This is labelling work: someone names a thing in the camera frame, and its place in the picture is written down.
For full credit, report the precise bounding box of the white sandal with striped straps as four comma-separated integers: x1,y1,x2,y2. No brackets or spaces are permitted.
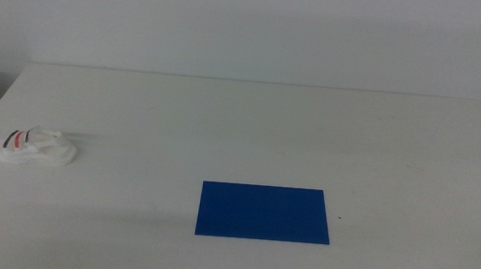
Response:
0,123,80,170

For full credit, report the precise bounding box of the blue rectangular mat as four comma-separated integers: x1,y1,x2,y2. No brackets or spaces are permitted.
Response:
194,179,335,247

